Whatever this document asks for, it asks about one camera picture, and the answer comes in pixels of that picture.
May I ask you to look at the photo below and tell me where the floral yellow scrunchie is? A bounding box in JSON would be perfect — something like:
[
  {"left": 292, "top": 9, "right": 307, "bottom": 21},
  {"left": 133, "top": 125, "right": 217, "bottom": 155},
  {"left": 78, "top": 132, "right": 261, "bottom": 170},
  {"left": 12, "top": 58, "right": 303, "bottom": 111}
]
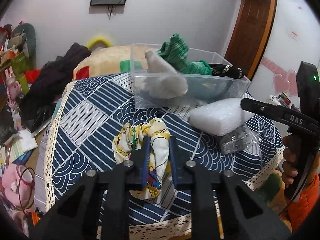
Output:
[{"left": 112, "top": 118, "right": 171, "bottom": 200}]

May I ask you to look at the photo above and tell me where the white device with stickers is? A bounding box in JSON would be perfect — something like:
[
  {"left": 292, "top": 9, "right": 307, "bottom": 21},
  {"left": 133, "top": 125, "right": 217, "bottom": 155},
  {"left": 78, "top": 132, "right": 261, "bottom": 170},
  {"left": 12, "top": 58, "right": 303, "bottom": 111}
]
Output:
[{"left": 266, "top": 93, "right": 300, "bottom": 112}]

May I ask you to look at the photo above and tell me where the white sliding wardrobe door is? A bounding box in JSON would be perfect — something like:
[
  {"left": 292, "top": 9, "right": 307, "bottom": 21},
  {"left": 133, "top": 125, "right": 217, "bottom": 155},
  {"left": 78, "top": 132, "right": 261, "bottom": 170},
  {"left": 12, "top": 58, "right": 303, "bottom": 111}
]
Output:
[{"left": 248, "top": 0, "right": 319, "bottom": 107}]

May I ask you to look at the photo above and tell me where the grey knit item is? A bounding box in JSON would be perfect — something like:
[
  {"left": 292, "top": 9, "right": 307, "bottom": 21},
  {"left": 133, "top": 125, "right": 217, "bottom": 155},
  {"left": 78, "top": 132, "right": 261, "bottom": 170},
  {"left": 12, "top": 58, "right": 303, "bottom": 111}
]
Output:
[{"left": 219, "top": 125, "right": 260, "bottom": 155}]

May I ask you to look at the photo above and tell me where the green striped cloth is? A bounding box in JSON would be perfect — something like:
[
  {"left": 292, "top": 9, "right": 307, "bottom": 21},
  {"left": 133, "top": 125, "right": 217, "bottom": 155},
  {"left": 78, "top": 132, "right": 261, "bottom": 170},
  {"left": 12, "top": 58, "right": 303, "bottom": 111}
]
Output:
[{"left": 157, "top": 34, "right": 212, "bottom": 75}]

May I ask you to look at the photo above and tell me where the white foam block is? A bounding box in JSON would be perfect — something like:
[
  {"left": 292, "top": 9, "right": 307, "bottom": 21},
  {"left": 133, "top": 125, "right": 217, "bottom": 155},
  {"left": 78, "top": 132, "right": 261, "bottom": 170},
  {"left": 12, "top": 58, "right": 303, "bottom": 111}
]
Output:
[{"left": 188, "top": 98, "right": 254, "bottom": 137}]

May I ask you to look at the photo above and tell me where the black patterned cloth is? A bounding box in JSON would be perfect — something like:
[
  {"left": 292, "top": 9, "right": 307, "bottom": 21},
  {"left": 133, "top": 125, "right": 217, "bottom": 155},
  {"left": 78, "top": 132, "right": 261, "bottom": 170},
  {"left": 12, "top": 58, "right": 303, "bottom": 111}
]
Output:
[{"left": 209, "top": 63, "right": 244, "bottom": 79}]

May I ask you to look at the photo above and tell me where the orange sleeve forearm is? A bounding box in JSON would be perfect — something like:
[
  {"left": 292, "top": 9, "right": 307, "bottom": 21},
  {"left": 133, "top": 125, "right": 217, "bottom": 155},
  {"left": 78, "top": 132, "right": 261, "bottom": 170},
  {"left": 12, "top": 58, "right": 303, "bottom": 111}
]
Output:
[{"left": 287, "top": 174, "right": 319, "bottom": 232}]

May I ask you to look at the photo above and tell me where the person's right hand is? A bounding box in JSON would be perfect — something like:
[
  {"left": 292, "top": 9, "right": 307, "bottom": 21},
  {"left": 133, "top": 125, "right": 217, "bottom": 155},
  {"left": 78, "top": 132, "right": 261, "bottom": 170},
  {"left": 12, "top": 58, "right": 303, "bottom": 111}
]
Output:
[{"left": 281, "top": 135, "right": 301, "bottom": 185}]

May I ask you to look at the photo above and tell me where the yellow curved pillow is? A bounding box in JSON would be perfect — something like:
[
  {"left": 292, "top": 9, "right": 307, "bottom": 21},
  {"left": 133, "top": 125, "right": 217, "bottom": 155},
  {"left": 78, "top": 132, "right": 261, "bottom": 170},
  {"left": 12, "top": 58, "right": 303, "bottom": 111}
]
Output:
[{"left": 86, "top": 36, "right": 113, "bottom": 51}]

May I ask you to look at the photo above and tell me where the black clothes pile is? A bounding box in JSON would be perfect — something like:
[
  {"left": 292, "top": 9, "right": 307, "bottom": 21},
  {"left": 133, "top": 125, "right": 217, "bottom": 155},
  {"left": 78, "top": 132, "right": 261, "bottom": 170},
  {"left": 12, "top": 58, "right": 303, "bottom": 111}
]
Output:
[{"left": 19, "top": 42, "right": 91, "bottom": 133}]

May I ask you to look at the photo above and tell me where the beige patchwork blanket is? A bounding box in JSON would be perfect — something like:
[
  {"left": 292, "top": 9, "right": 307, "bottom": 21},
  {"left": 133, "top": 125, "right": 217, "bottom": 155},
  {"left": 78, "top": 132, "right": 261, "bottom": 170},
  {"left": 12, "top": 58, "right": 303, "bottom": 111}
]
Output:
[{"left": 73, "top": 45, "right": 158, "bottom": 81}]

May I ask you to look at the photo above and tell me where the navy patterned tablecloth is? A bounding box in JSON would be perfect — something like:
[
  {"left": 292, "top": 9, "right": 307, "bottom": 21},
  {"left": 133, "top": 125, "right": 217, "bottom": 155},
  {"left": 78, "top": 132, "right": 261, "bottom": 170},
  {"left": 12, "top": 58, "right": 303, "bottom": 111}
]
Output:
[{"left": 44, "top": 74, "right": 284, "bottom": 239}]

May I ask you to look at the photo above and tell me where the green cardboard box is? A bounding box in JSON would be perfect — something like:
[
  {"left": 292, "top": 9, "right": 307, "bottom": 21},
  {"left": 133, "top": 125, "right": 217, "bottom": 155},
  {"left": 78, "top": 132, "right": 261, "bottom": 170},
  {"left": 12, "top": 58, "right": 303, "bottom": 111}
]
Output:
[{"left": 1, "top": 53, "right": 34, "bottom": 82}]

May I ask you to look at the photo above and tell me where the clear plastic storage box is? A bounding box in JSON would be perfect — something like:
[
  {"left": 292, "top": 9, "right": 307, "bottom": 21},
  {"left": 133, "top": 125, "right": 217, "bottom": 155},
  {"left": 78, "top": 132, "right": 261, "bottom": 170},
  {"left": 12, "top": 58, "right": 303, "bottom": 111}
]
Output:
[{"left": 130, "top": 44, "right": 251, "bottom": 109}]

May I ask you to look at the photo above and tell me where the wooden wardrobe frame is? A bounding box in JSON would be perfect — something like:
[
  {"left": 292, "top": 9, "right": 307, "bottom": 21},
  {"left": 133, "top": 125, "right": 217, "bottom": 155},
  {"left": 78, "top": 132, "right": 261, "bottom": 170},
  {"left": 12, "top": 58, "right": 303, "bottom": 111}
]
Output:
[{"left": 225, "top": 0, "right": 276, "bottom": 79}]

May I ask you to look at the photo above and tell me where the pink rabbit doll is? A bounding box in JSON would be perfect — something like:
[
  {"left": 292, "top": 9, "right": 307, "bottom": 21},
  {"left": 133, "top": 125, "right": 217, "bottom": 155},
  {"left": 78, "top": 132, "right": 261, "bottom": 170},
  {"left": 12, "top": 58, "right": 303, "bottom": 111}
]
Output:
[{"left": 5, "top": 66, "right": 22, "bottom": 109}]

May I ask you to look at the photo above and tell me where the yellow green sponge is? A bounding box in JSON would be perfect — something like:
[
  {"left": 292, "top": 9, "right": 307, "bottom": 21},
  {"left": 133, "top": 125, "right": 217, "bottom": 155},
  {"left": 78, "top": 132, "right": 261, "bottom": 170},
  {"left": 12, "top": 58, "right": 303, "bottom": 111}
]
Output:
[{"left": 201, "top": 82, "right": 216, "bottom": 89}]

